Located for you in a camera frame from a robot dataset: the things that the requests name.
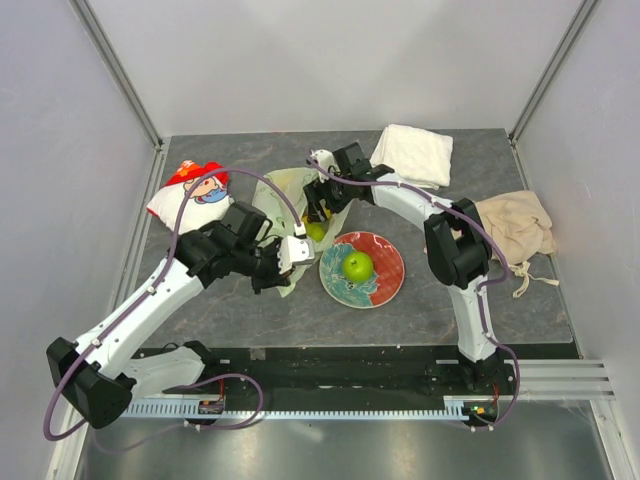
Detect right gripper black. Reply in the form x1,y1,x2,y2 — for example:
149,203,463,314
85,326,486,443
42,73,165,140
303,166,354,223

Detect pale green plastic bag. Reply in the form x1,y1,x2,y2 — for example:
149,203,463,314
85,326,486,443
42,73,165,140
250,167,352,300

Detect green fake apple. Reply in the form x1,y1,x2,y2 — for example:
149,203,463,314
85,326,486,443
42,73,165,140
341,251,374,283

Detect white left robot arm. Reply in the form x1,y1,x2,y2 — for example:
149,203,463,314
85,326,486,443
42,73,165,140
46,202,313,429

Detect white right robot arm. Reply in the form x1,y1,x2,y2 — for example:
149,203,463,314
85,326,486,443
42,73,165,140
304,143,509,394

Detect green fake grapes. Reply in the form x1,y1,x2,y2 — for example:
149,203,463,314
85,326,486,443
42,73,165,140
305,223,326,243

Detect red white cartoon pouch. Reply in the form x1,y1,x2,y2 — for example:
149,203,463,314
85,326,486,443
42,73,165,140
146,160,233,235

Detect red teal floral plate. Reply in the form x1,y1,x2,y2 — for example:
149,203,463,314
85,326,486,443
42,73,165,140
319,231,405,309

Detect white folded towel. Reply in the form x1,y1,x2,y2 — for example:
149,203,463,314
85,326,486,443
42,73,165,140
370,124,453,190

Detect beige crumpled cloth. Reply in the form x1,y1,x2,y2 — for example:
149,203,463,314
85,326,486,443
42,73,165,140
476,190,560,299

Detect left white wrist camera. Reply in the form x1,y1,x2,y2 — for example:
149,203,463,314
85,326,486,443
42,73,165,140
280,236,315,265

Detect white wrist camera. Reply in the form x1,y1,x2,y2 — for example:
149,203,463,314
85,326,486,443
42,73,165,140
307,149,337,176
280,236,315,265

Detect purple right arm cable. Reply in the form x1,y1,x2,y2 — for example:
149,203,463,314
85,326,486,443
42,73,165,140
307,152,524,434

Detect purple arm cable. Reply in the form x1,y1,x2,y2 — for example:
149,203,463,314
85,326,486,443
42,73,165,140
42,167,307,442
307,152,524,434

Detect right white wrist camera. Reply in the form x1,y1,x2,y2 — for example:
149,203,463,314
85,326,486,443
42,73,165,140
307,149,337,176

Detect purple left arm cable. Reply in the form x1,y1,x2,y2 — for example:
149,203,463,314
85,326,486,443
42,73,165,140
42,167,307,442

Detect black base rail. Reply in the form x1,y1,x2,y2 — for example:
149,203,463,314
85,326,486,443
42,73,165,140
195,346,516,412

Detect light blue cable duct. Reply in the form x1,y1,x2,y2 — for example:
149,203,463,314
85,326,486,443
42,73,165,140
121,396,469,421

